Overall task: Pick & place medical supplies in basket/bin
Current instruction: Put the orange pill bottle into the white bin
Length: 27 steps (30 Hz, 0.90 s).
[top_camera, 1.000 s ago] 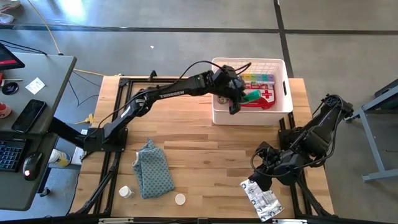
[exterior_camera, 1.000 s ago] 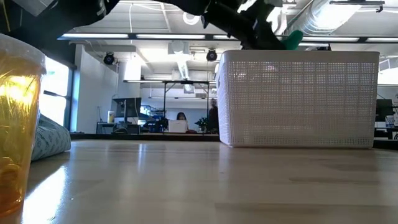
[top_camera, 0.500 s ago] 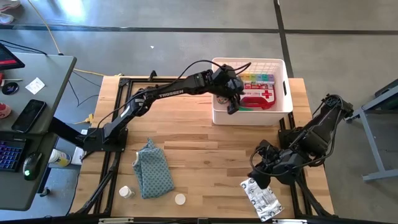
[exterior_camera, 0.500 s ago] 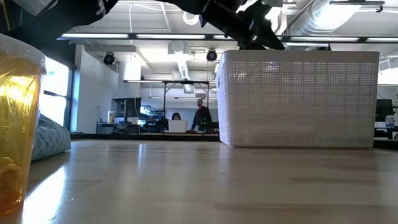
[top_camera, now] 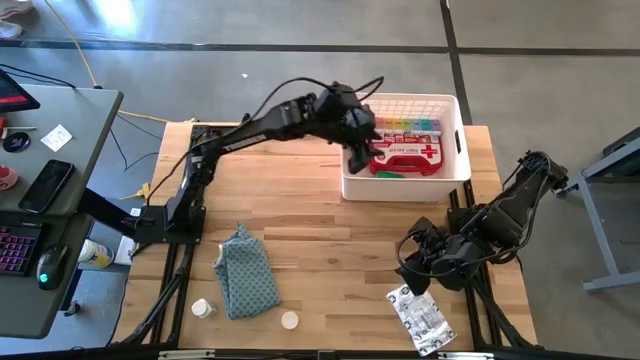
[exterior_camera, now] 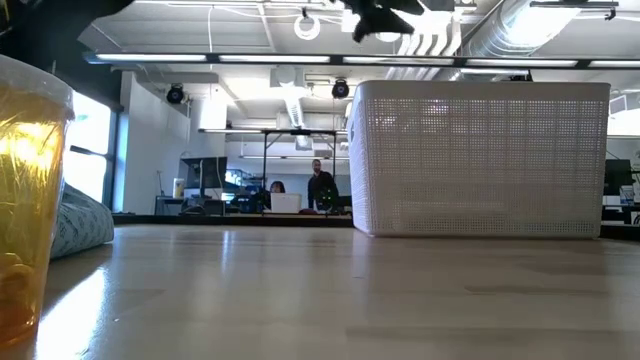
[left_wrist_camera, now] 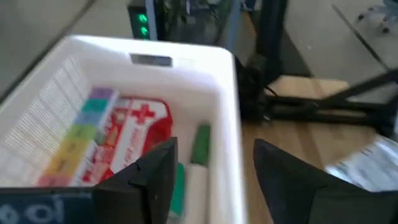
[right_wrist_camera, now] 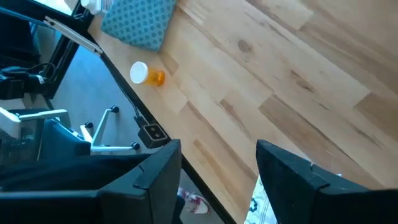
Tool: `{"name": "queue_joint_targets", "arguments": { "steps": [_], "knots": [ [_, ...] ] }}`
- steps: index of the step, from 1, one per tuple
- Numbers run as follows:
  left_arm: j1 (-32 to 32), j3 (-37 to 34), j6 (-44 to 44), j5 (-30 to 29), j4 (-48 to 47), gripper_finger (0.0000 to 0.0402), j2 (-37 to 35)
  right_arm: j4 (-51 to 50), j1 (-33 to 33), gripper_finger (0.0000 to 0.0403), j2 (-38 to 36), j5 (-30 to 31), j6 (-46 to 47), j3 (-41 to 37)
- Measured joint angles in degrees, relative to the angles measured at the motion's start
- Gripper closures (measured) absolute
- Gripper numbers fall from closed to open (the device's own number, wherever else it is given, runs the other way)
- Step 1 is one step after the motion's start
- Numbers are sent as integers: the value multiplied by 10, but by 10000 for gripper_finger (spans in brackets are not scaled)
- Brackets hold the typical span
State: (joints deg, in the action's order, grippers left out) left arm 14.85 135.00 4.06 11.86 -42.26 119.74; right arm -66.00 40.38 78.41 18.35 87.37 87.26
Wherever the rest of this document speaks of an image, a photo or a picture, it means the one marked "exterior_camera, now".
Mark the black ceiling spotlight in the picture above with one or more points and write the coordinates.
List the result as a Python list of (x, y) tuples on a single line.
[(340, 89), (175, 94)]

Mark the silver ventilation duct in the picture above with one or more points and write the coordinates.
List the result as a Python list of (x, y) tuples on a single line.
[(500, 30)]

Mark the white round cap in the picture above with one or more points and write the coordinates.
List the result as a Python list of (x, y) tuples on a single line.
[(30, 200)]

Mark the white perforated plastic basket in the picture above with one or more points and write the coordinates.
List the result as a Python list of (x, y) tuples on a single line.
[(475, 160)]

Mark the small background white basket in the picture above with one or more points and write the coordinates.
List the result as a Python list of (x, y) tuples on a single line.
[(286, 203)]

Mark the blue patterned cloth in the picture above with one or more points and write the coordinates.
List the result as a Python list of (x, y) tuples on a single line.
[(85, 225)]

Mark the black light bar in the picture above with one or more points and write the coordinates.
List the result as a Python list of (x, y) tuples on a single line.
[(340, 60)]

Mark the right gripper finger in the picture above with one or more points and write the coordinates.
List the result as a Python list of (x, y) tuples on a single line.
[(362, 29)]

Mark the person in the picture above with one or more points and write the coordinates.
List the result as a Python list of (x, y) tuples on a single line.
[(276, 189), (321, 187)]

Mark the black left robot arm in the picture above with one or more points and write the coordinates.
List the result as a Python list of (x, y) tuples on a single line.
[(75, 5)]

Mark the black computer monitor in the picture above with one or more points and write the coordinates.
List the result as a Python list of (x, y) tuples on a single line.
[(617, 177), (205, 175)]

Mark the yellow container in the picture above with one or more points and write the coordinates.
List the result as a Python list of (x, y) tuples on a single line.
[(178, 188)]

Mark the black background workstation frame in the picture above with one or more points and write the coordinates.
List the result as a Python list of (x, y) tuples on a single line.
[(264, 165)]

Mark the black aluminium table frame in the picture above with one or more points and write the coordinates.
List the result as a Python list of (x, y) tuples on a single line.
[(225, 220)]

